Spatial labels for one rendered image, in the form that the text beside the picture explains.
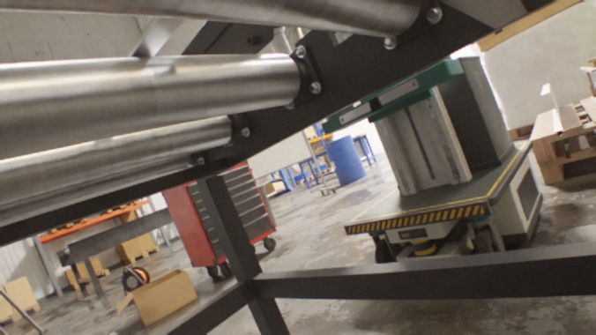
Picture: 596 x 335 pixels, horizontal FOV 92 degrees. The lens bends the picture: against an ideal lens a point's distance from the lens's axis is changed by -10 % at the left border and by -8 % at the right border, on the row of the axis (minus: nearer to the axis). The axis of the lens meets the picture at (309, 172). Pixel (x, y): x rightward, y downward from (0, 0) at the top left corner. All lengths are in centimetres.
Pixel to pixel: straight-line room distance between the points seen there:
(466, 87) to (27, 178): 153
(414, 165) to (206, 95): 124
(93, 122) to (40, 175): 28
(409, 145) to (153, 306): 212
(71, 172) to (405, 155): 135
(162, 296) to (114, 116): 230
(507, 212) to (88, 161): 137
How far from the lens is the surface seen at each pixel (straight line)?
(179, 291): 273
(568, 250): 70
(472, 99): 159
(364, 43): 70
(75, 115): 48
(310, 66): 76
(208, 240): 280
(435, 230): 130
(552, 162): 224
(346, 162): 616
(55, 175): 76
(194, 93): 54
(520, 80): 403
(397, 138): 160
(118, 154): 78
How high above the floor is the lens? 65
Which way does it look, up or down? 2 degrees down
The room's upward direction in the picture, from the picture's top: 22 degrees counter-clockwise
